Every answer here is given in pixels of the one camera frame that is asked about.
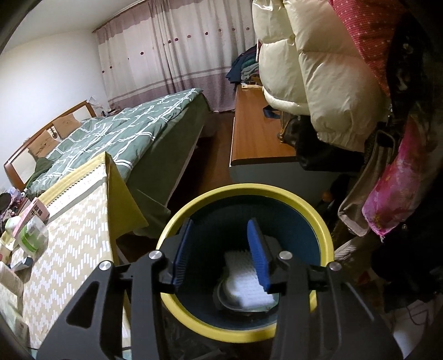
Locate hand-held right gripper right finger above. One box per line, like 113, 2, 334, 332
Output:
246, 217, 404, 360

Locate pink floral bag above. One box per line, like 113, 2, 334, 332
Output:
361, 117, 422, 243

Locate bed with wooden headboard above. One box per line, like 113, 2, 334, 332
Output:
3, 88, 216, 240

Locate clear bottle with green label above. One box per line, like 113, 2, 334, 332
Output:
17, 218, 48, 256

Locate pile of folded clothes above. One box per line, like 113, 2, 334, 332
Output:
225, 42, 262, 84

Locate pink and white curtain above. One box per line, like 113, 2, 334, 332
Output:
94, 0, 259, 114

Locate dark green cloth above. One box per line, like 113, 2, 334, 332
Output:
26, 157, 52, 191

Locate cream puffer jacket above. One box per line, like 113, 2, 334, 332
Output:
251, 0, 392, 153

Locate beige bag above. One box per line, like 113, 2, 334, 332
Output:
337, 131, 406, 238

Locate black bag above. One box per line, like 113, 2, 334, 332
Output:
280, 114, 368, 173

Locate floral clothes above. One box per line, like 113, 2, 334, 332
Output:
0, 189, 25, 223

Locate patterned tablecloth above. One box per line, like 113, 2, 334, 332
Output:
0, 150, 150, 354

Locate green checked duvet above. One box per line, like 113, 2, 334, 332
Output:
26, 88, 204, 195

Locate wooden top cabinet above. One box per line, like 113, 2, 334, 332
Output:
228, 83, 333, 209

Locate red dotted puffer jacket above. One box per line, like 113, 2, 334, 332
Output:
328, 0, 409, 98

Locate pink cardboard box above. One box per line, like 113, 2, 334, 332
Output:
20, 198, 50, 226

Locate yellow-rimmed dark trash bin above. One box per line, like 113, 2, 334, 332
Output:
156, 183, 335, 343

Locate green and white tube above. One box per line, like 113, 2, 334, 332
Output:
4, 215, 22, 240

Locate brown pillow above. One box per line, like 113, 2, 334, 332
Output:
53, 115, 83, 138
27, 138, 56, 160

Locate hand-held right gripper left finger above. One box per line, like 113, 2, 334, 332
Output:
36, 217, 195, 360

